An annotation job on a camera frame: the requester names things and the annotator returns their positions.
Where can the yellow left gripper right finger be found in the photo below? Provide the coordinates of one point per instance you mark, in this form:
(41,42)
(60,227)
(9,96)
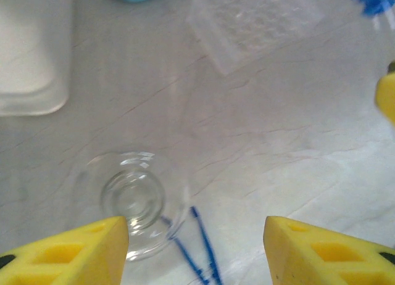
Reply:
(324,257)

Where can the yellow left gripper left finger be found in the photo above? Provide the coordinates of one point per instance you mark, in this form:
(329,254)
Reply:
(61,260)

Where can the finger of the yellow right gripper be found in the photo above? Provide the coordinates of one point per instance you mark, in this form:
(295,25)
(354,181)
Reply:
(387,97)

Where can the blue-capped clear tube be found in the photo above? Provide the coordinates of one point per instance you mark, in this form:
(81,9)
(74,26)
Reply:
(370,1)

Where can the blue plastic tweezers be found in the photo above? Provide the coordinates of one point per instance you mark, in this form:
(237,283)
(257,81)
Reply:
(202,235)

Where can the clear plastic well plate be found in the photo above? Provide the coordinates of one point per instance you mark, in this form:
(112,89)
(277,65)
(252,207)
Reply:
(253,26)

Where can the white translucent storage box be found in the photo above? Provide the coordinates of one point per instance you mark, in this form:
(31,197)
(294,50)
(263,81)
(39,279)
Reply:
(31,50)

